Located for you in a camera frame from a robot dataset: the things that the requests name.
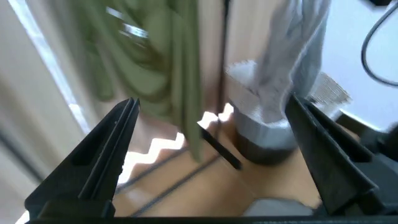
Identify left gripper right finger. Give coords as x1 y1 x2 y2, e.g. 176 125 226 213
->
284 93 398 218

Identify beige curtain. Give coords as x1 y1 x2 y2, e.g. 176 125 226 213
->
0 0 312 224

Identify white laundry basket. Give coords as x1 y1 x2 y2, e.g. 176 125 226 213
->
226 60 353 166

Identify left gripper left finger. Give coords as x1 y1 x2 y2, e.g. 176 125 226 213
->
24 96 141 219

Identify black clothes rack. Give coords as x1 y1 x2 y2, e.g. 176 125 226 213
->
113 0 243 218

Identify pale grey shorts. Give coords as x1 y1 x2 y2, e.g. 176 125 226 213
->
248 0 332 125

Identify green long-sleeved shirt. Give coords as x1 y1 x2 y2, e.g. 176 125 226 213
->
70 0 203 163

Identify black cable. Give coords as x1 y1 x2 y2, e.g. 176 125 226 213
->
359 0 398 88

